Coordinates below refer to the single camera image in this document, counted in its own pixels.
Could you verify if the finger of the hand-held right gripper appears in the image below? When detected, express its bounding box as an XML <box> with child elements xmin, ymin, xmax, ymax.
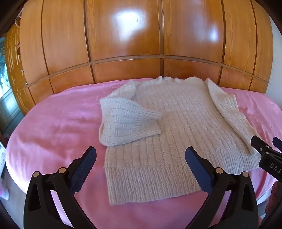
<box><xmin>251</xmin><ymin>135</ymin><xmax>277</xmax><ymax>156</ymax></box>
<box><xmin>272</xmin><ymin>137</ymin><xmax>282</xmax><ymax>152</ymax></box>

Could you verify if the pink bedspread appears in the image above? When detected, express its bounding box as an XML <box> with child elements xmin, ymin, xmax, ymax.
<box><xmin>6</xmin><ymin>80</ymin><xmax>282</xmax><ymax>229</ymax></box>

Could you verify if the cream knitted sweater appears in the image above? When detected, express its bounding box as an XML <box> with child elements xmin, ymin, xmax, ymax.
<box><xmin>98</xmin><ymin>76</ymin><xmax>262</xmax><ymax>205</ymax></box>

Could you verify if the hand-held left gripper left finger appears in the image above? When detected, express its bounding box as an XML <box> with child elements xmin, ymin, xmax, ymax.
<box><xmin>24</xmin><ymin>146</ymin><xmax>97</xmax><ymax>229</ymax></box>

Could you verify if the ornate wooden cabinet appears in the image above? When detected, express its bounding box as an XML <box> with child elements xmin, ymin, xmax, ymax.
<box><xmin>4</xmin><ymin>24</ymin><xmax>37</xmax><ymax>115</ymax></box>

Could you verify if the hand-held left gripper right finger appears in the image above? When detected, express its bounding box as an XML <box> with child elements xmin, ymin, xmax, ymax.
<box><xmin>185</xmin><ymin>146</ymin><xmax>259</xmax><ymax>229</ymax></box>

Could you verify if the wooden wardrobe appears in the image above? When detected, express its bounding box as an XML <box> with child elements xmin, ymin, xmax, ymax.
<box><xmin>13</xmin><ymin>0</ymin><xmax>275</xmax><ymax>106</ymax></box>

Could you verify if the glass pane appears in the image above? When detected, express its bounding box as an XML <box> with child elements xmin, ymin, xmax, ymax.
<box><xmin>0</xmin><ymin>36</ymin><xmax>23</xmax><ymax>132</ymax></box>

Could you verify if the pink patterned clothing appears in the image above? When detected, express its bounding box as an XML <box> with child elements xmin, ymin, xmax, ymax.
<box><xmin>264</xmin><ymin>183</ymin><xmax>282</xmax><ymax>221</ymax></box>

